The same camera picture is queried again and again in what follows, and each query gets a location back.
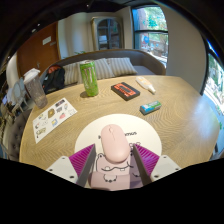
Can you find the flat black orange box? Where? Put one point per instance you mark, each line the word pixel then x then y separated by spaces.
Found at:
pixel 125 91

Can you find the brown wooden door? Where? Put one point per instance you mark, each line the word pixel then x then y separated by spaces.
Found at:
pixel 36 50

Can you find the black-framed window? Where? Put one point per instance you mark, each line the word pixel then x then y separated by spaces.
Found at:
pixel 150 33
pixel 215 90

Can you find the grey curved sofa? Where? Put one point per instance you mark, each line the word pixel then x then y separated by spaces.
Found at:
pixel 146 61

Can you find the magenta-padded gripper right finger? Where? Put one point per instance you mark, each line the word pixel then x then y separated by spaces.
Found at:
pixel 148 160

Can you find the clear shaker bottle white lid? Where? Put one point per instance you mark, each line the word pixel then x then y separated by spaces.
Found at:
pixel 36 91

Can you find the pink computer mouse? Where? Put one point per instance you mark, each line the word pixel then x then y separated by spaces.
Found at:
pixel 115 143

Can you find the group of white chairs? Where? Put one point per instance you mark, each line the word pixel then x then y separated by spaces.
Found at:
pixel 19 95

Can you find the small teal pack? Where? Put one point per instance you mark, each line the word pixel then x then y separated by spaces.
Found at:
pixel 150 107

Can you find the green drink can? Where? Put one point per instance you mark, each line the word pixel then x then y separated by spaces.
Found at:
pixel 89 80

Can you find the white tube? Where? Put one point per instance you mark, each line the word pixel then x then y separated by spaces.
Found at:
pixel 144 84

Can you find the black orange backpack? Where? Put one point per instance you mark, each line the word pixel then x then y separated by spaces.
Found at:
pixel 55 80

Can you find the white sticker sheet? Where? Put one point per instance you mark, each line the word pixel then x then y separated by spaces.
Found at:
pixel 53 118

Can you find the glass-door cabinet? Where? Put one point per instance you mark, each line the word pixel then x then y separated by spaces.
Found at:
pixel 108 33

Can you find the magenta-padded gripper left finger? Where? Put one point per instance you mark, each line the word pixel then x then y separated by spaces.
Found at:
pixel 80 160

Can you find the round white mouse pad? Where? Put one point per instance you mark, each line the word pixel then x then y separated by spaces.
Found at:
pixel 143 133

